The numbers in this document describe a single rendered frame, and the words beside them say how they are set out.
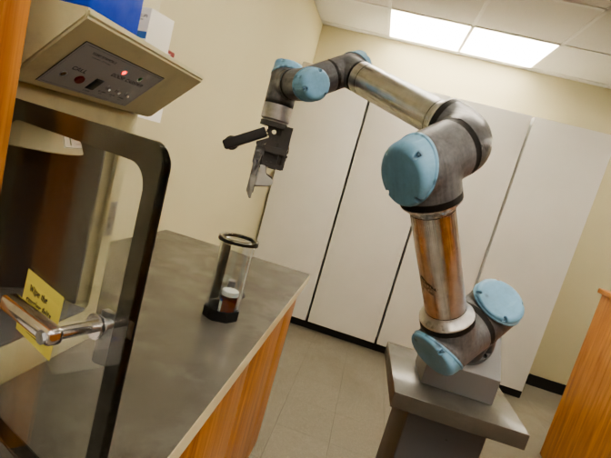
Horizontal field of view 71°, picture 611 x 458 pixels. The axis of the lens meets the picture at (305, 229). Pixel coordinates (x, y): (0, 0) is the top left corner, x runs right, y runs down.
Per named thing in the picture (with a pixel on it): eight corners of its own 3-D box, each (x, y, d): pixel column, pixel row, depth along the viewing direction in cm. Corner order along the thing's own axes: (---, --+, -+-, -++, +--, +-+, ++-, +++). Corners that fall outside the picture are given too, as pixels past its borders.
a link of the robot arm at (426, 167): (497, 355, 96) (480, 117, 73) (452, 393, 90) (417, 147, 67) (454, 332, 106) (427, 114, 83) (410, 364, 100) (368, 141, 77)
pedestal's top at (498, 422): (485, 384, 130) (490, 373, 130) (524, 451, 99) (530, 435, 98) (384, 353, 133) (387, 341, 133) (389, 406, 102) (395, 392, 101)
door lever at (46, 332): (50, 305, 46) (54, 283, 46) (101, 343, 41) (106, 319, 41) (-7, 313, 41) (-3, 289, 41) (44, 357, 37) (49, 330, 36)
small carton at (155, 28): (121, 43, 68) (128, 4, 67) (145, 54, 73) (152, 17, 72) (144, 47, 66) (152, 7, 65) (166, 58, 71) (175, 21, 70)
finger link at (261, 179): (269, 196, 104) (276, 165, 108) (245, 190, 103) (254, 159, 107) (267, 202, 107) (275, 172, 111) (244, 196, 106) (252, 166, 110)
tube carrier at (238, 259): (204, 300, 122) (221, 229, 119) (241, 308, 124) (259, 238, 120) (198, 314, 112) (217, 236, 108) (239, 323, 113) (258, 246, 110)
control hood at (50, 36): (-13, 72, 51) (0, -15, 49) (138, 114, 83) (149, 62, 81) (72, 94, 49) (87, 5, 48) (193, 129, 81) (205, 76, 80)
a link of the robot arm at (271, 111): (264, 99, 105) (265, 103, 113) (259, 118, 106) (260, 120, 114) (293, 108, 106) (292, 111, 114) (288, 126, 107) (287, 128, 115)
